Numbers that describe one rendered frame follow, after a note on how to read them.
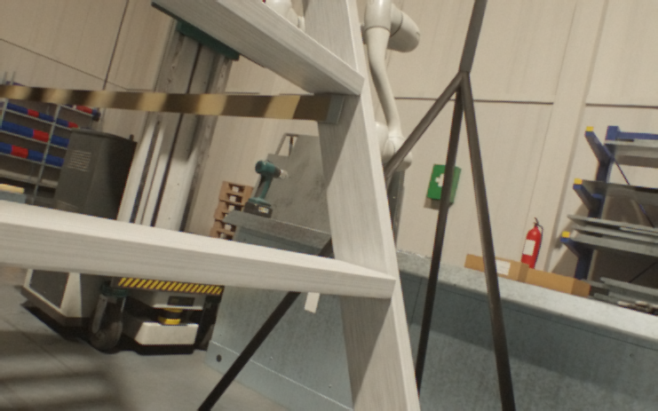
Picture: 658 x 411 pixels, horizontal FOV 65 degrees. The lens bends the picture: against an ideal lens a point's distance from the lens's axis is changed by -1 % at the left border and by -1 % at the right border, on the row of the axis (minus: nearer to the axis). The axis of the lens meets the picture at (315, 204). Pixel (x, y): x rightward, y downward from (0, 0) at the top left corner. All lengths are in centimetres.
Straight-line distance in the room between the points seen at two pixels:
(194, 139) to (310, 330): 110
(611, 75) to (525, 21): 133
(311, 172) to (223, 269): 498
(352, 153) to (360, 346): 21
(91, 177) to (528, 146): 540
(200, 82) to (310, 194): 285
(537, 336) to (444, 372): 30
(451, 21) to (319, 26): 730
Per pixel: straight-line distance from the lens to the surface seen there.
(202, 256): 34
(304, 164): 542
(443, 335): 170
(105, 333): 220
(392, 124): 213
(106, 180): 247
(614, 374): 160
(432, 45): 792
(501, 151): 692
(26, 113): 1214
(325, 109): 62
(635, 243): 541
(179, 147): 251
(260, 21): 49
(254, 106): 70
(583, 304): 155
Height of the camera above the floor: 66
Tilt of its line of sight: 2 degrees up
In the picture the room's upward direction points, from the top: 14 degrees clockwise
